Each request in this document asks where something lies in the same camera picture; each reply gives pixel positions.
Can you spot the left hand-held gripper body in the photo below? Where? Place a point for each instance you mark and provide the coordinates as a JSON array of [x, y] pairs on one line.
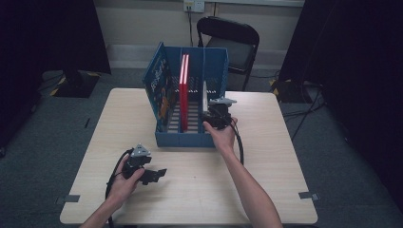
[[134, 164]]

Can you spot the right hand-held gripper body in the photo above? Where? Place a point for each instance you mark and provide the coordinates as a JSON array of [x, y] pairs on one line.
[[220, 115]]

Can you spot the green leaf picture book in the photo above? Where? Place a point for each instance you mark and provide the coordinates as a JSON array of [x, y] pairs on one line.
[[205, 98]]

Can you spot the red picture book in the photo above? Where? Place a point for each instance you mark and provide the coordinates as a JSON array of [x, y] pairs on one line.
[[187, 107], [181, 107]]

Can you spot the blue plastic file rack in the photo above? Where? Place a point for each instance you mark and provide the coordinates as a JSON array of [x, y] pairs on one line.
[[215, 63]]

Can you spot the blue picture book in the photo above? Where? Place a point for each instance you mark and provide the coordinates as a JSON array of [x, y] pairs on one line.
[[160, 82]]

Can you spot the person's right hand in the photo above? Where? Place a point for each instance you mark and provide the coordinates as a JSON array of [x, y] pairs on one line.
[[225, 137]]

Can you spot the person's left hand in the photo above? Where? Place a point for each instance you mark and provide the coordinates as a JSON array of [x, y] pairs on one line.
[[122, 188]]

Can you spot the black stand base yellow striped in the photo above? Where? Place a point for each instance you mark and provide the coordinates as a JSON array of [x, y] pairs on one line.
[[76, 84], [286, 90]]

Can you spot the grey tape strip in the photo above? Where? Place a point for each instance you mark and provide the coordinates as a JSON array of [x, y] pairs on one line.
[[71, 198], [307, 195]]

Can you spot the black folding chair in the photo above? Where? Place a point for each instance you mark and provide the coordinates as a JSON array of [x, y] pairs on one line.
[[228, 30]]

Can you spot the black curtain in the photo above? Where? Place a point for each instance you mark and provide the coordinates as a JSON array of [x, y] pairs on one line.
[[47, 31], [364, 63]]

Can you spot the white wall socket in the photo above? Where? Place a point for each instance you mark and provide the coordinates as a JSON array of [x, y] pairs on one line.
[[198, 5]]

